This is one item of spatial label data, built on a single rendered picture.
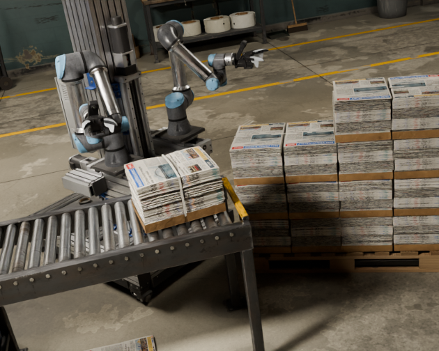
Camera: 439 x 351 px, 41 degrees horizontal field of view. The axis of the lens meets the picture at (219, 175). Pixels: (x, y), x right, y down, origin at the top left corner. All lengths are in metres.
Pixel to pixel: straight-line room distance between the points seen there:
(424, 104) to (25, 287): 2.07
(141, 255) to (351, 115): 1.33
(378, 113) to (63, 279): 1.74
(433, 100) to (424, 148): 0.26
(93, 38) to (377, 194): 1.78
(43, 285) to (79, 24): 1.53
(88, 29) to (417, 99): 1.78
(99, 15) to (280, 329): 1.94
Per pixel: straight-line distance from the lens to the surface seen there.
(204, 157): 2.63
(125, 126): 2.95
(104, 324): 3.45
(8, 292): 2.57
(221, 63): 3.49
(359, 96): 3.11
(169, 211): 2.55
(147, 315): 3.43
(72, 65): 3.08
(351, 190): 3.27
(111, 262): 2.48
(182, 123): 3.54
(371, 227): 3.39
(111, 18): 3.32
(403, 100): 3.09
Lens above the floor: 2.06
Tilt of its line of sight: 25 degrees down
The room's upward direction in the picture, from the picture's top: 8 degrees counter-clockwise
